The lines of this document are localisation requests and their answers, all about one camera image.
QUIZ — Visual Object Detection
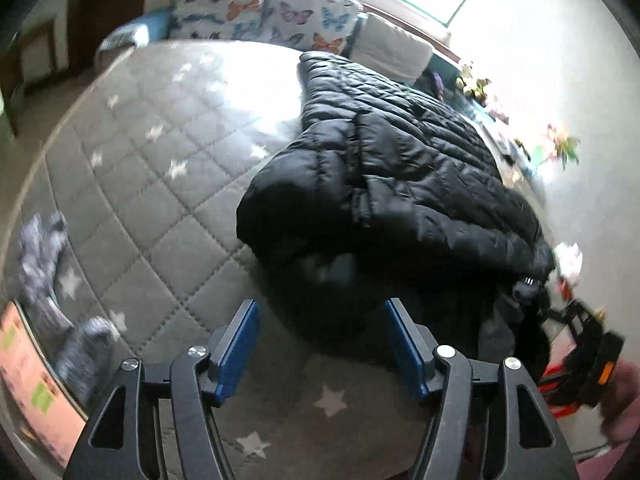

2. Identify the blue bed sheet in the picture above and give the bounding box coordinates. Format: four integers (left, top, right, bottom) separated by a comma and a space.
97, 17, 173, 56

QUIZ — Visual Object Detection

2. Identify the butterfly print pillow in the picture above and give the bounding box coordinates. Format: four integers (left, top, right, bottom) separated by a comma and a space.
260, 0, 363, 56
170, 0, 266, 41

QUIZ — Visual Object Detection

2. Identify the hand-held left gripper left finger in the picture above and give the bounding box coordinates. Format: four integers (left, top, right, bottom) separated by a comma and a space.
62, 299, 262, 480

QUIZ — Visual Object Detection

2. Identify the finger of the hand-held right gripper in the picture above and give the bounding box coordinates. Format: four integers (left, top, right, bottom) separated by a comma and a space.
514, 274, 552, 313

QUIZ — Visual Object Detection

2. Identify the white and pink bag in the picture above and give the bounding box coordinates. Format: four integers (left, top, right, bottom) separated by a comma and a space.
552, 242, 583, 278

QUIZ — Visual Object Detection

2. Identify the grey patterned cloth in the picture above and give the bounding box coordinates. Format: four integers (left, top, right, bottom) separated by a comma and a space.
54, 315, 122, 403
17, 212, 71, 326

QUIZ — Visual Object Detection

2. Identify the black puffer jacket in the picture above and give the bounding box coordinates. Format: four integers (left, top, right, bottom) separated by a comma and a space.
236, 51, 557, 386

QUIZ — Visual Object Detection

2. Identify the white pillow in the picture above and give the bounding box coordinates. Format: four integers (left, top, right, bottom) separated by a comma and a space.
350, 12, 433, 83

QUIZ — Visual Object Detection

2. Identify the grey star quilted mattress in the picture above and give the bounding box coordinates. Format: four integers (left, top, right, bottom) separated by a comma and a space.
0, 40, 551, 480

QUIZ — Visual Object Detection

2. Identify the dark wooden door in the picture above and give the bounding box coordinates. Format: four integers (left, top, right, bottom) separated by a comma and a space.
67, 0, 153, 56

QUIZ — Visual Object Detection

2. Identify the person's right forearm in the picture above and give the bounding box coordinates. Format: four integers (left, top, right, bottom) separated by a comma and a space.
597, 360, 640, 461

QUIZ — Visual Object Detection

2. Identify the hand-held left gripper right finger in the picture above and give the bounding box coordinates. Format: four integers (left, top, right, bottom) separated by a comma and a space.
382, 297, 581, 480

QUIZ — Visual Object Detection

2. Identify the pink printed box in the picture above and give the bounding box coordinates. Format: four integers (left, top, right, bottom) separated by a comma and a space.
0, 302, 87, 467

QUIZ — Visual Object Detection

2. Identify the flower wall sticker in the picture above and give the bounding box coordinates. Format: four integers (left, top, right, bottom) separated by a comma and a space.
532, 122, 581, 171

